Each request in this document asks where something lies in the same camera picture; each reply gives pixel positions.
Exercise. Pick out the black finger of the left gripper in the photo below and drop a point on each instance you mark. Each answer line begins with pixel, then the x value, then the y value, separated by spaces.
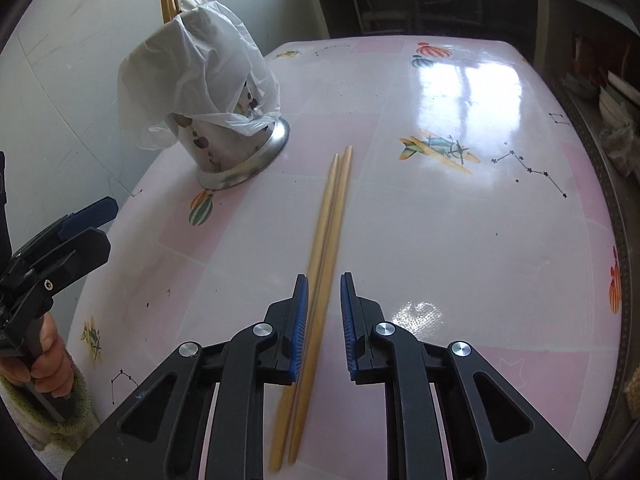
pixel 66 227
pixel 71 261

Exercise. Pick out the lone bamboo chopstick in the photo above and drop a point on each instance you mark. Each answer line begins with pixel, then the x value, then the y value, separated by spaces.
pixel 288 397

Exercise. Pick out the white plastic bag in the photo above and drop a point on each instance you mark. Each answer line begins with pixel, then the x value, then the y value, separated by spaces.
pixel 205 65

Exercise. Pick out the steel utensil holder cup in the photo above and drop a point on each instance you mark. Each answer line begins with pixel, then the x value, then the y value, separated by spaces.
pixel 231 138

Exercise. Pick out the pink patterned tablecloth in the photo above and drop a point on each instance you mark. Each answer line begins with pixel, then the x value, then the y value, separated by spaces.
pixel 473 213

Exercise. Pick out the person's left hand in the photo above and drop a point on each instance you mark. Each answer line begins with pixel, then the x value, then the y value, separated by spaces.
pixel 52 372

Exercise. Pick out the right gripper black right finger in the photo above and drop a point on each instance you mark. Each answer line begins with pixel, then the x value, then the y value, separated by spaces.
pixel 449 413

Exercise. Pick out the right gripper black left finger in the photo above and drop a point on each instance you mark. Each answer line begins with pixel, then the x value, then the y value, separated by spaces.
pixel 199 413

